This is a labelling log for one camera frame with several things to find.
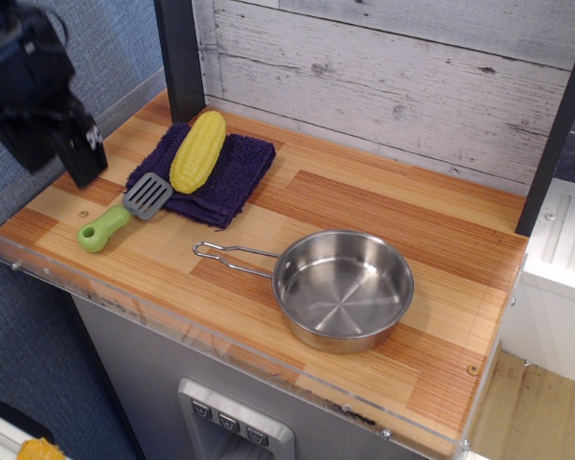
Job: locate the yellow object bottom left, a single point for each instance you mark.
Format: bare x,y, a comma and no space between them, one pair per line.
39,449

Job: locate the green handled grey spatula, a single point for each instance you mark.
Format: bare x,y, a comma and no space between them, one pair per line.
142,201

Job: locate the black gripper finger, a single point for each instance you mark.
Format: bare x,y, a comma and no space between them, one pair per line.
80,147
27,141

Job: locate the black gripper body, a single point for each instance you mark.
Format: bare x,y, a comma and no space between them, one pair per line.
35,93

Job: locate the grey toy fridge cabinet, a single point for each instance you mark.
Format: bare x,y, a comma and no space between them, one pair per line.
145,368

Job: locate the black right frame post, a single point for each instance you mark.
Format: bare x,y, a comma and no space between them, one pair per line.
549,160

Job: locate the black frame post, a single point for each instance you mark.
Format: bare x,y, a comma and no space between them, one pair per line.
549,160
178,41

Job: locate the silver dispenser panel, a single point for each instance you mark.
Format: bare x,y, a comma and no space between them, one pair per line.
222,428

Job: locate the white ribbed side panel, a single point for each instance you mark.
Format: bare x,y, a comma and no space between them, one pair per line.
551,249

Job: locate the clear acrylic guard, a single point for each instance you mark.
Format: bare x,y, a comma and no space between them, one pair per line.
443,179

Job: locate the black left frame post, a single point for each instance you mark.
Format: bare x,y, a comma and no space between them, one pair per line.
178,41

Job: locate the stainless steel pan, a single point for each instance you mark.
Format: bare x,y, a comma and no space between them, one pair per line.
342,291

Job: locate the yellow plastic corn cob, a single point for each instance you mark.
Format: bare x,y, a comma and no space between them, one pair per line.
198,154

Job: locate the dark blue folded towel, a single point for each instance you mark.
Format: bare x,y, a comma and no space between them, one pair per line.
241,166

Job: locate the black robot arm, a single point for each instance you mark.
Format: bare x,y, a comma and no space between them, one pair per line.
27,23

